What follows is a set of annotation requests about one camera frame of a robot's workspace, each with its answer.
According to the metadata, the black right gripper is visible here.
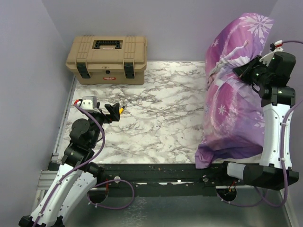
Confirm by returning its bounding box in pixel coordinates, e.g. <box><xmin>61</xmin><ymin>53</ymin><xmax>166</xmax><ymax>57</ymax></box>
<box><xmin>233</xmin><ymin>54</ymin><xmax>271</xmax><ymax>87</ymax></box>

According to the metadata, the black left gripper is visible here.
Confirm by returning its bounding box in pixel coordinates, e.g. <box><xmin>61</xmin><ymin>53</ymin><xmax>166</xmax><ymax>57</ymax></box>
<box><xmin>86</xmin><ymin>102</ymin><xmax>120</xmax><ymax>147</ymax></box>

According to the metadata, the pink purple printed pillowcase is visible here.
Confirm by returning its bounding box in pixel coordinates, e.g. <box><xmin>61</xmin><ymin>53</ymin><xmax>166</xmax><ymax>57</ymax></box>
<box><xmin>195</xmin><ymin>13</ymin><xmax>274</xmax><ymax>169</ymax></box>

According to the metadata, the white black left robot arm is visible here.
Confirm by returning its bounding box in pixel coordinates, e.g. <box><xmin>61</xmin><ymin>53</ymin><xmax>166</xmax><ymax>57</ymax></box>
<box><xmin>18</xmin><ymin>98</ymin><xmax>120</xmax><ymax>227</ymax></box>

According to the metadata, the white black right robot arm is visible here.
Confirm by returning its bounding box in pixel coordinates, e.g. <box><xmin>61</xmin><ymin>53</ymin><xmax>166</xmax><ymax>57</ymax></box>
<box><xmin>217</xmin><ymin>51</ymin><xmax>299</xmax><ymax>191</ymax></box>

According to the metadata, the yellow small screwdriver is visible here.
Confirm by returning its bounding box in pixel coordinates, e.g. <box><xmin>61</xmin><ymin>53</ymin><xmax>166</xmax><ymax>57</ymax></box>
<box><xmin>119</xmin><ymin>106</ymin><xmax>125</xmax><ymax>114</ymax></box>

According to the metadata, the tan plastic toolbox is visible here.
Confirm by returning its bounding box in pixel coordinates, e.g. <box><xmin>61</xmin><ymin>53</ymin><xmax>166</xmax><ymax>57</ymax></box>
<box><xmin>66</xmin><ymin>35</ymin><xmax>147</xmax><ymax>85</ymax></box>

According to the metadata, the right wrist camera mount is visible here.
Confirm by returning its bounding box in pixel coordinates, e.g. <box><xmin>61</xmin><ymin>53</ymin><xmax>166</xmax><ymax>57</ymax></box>
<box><xmin>270</xmin><ymin>40</ymin><xmax>284</xmax><ymax>52</ymax></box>

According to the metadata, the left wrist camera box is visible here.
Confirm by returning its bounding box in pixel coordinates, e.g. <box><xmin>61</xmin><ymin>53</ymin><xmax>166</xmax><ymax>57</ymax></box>
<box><xmin>80</xmin><ymin>96</ymin><xmax>98</xmax><ymax>111</ymax></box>

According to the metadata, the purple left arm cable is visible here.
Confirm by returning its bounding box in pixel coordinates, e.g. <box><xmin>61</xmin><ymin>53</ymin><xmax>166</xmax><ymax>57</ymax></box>
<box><xmin>30</xmin><ymin>105</ymin><xmax>136</xmax><ymax>227</ymax></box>

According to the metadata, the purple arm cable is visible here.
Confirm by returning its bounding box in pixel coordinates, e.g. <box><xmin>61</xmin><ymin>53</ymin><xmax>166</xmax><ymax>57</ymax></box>
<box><xmin>219</xmin><ymin>40</ymin><xmax>303</xmax><ymax>208</ymax></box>
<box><xmin>30</xmin><ymin>105</ymin><xmax>136</xmax><ymax>227</ymax></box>

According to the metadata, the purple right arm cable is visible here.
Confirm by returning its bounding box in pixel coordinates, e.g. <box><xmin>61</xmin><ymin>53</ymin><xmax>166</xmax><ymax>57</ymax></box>
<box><xmin>219</xmin><ymin>40</ymin><xmax>303</xmax><ymax>208</ymax></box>

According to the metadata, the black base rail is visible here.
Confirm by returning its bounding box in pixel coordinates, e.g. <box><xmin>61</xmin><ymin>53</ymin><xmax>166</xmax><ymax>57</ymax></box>
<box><xmin>47</xmin><ymin>163</ymin><xmax>300</xmax><ymax>198</ymax></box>

